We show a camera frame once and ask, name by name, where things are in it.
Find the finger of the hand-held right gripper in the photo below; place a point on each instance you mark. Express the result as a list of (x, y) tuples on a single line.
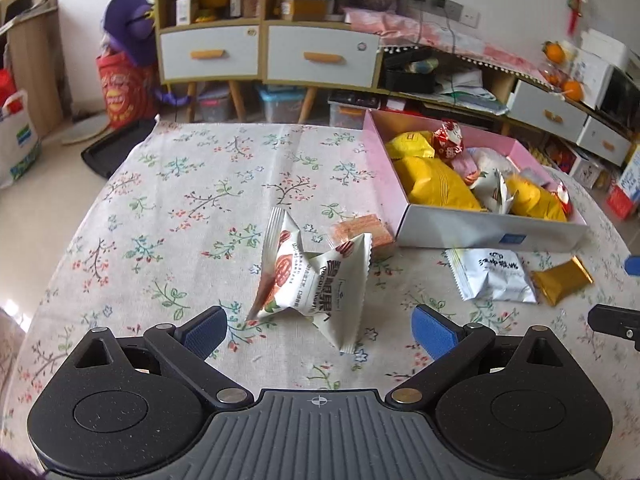
[(634, 265), (617, 325)]

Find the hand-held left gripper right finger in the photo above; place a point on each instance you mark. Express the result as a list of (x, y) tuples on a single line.
[(432, 332)]

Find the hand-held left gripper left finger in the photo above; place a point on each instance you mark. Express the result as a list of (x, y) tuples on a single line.
[(205, 331)]

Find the white nut snack packet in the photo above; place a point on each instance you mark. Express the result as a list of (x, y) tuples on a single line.
[(280, 265), (335, 295)]

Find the pink cardboard box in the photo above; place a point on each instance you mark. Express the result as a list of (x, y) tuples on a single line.
[(450, 230)]

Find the red snack packet white print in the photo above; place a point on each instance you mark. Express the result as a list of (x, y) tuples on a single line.
[(447, 140)]

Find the gold snack packet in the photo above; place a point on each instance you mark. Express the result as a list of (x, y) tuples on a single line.
[(562, 281)]

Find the white silver snack packet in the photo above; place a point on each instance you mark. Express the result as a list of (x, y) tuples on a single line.
[(492, 275)]

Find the white printed box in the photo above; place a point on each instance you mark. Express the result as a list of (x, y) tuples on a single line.
[(587, 172)]

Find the orange wafer packet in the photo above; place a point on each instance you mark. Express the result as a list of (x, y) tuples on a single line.
[(360, 232)]

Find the floral tablecloth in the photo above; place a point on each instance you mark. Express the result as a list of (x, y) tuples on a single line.
[(175, 210)]

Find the ridged yellow snack packet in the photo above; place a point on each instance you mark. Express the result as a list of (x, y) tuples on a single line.
[(437, 185)]

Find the pink snack packet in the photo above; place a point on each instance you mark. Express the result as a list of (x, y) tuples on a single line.
[(467, 167)]

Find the plain white snack packet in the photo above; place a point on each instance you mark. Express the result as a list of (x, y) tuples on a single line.
[(497, 160)]

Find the orange fruit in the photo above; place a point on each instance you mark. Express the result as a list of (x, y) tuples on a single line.
[(552, 52), (573, 90)]

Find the yellow packet with white circle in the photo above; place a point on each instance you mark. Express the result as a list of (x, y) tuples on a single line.
[(410, 145)]

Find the black tray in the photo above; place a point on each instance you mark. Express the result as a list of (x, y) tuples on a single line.
[(117, 152)]

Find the bag of oranges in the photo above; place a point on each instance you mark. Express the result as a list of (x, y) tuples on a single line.
[(554, 76)]

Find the stack of white boxes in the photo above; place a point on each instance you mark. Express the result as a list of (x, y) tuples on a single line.
[(600, 57)]

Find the small clear storage box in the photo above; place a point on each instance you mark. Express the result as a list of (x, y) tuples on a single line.
[(214, 104)]

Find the low wooden cabinet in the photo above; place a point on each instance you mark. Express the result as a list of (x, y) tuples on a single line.
[(500, 80)]

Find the round board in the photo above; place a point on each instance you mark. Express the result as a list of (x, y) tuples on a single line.
[(85, 130)]

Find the orange latch storage box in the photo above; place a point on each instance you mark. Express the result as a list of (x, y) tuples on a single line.
[(350, 112)]

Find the blue lid storage box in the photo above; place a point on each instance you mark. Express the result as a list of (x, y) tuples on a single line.
[(280, 105)]

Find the pile of papers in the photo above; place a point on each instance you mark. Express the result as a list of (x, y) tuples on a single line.
[(470, 90)]

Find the red printed bag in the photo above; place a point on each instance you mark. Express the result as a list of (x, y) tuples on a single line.
[(125, 92)]

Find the black storage box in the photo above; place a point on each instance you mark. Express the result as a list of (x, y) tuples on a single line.
[(410, 75)]

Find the white shopping bag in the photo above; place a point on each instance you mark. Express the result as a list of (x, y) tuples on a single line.
[(17, 145)]

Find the pink cloth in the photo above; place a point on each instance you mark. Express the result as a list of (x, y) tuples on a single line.
[(440, 35)]

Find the purple plush toy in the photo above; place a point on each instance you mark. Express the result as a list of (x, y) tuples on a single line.
[(130, 25)]

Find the small white box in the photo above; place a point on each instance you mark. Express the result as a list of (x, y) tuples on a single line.
[(183, 11)]

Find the yellow shelf item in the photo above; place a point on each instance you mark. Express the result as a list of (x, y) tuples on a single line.
[(212, 7)]

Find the wooden desk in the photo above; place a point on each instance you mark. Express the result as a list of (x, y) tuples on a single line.
[(32, 50)]

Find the brown cardboard box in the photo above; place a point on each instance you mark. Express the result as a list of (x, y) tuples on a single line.
[(305, 9)]

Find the wall socket strip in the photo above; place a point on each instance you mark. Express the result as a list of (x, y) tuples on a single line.
[(445, 7)]

